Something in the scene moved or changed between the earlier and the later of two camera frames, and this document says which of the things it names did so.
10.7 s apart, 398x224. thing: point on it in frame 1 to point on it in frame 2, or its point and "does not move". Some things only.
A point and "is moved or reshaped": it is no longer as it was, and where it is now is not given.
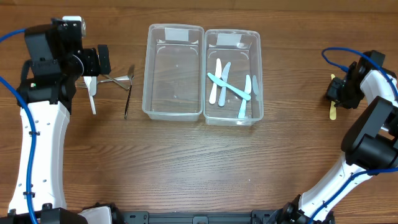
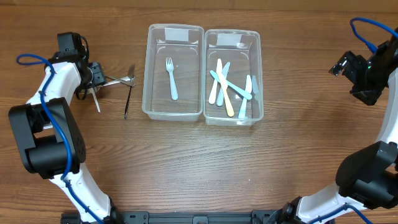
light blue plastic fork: (93, 86) is moved or reshaped
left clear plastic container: (173, 77) does not move
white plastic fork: (87, 80) to (91, 90)
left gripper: (103, 59) to (97, 74)
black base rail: (257, 217) does not move
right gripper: (335, 92) to (357, 72)
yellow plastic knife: (333, 111) to (224, 82)
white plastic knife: (214, 89) does not move
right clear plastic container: (232, 79) does not move
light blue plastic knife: (247, 88) does not move
